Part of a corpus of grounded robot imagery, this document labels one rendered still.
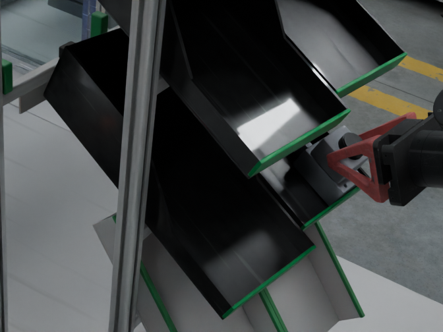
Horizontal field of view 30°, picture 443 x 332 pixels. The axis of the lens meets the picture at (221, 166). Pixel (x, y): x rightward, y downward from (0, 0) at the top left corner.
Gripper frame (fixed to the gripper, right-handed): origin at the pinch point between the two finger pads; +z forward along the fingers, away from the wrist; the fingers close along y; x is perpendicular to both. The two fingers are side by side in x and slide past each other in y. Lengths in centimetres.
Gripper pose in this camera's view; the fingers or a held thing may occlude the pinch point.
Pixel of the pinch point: (345, 153)
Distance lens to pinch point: 90.4
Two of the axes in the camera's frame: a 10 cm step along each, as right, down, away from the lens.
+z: -7.4, -0.7, 6.7
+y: -6.4, 3.9, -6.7
